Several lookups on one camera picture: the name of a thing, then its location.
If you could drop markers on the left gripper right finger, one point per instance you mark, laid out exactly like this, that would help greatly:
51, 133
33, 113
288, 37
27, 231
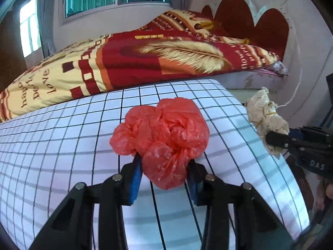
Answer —
195, 177

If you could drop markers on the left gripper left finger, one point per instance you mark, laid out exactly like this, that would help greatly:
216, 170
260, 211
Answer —
131, 179

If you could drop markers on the red plastic bag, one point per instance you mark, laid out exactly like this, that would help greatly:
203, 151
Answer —
166, 137

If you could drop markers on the beige paper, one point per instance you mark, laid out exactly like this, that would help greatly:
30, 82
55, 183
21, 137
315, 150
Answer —
262, 113

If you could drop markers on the person right hand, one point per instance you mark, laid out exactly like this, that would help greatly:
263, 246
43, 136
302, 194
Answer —
324, 190

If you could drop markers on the white grid tablecloth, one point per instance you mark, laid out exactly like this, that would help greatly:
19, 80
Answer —
46, 152

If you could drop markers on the bed with red headboard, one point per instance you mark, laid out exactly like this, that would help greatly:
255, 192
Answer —
247, 44

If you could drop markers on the red yellow feather blanket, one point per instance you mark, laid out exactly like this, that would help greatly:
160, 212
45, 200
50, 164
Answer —
143, 57

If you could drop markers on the brown wooden wardrobe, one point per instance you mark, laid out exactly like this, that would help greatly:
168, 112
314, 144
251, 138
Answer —
12, 62

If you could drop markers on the small side window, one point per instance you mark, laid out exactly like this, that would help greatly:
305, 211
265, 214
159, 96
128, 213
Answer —
29, 28

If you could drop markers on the grey window curtain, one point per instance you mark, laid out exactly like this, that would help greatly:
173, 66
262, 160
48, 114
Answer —
50, 17

